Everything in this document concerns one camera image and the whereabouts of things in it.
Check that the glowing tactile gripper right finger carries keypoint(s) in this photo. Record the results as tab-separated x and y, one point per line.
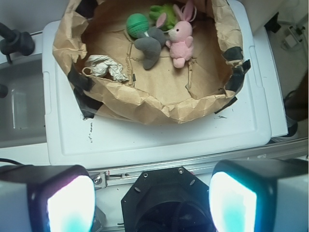
267	195

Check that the pink plush bunny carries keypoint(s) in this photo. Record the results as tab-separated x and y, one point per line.
181	42

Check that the grey plush bunny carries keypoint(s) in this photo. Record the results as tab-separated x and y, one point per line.
151	42

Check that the white electrical connector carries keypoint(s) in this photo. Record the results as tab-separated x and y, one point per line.
293	37

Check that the green rubber ball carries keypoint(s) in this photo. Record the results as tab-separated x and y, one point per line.
136	23

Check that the black octagonal mount plate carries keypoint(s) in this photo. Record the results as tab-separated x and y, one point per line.
167	203

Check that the crumpled white paper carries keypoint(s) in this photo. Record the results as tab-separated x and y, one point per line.
101	65

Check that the aluminium rail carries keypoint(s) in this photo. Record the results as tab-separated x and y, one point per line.
113	176

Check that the black clamp knob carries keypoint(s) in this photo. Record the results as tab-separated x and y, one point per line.
15	41

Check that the white plastic bin lid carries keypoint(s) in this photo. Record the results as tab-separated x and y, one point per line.
102	142

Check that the brown paper bag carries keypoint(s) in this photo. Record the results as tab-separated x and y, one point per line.
207	83

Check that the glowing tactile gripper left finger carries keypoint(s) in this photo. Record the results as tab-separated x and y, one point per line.
46	199

